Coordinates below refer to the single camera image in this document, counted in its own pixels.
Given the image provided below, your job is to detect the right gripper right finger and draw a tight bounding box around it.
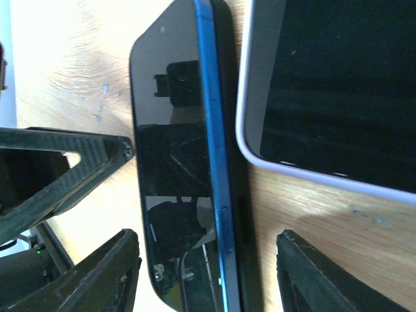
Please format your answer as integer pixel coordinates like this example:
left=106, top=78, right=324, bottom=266
left=276, top=229, right=407, bottom=312

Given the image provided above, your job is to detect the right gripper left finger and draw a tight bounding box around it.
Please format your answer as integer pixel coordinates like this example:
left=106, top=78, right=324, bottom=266
left=6, top=229, right=142, bottom=311

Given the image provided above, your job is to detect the black phone case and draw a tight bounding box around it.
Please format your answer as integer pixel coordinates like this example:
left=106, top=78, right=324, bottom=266
left=211, top=1, right=264, bottom=311

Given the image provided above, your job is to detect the silver white phone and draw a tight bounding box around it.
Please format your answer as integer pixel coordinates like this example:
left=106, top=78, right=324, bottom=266
left=259, top=1, right=415, bottom=192

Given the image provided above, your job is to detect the blue phone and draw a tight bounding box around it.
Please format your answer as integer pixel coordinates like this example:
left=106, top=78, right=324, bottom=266
left=129, top=1, right=242, bottom=311

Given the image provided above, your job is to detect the lilac phone case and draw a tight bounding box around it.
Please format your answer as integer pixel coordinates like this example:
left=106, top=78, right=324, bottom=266
left=236, top=1, right=415, bottom=205

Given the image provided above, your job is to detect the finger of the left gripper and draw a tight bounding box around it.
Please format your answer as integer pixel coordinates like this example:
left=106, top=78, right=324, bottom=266
left=1, top=127, right=133, bottom=243

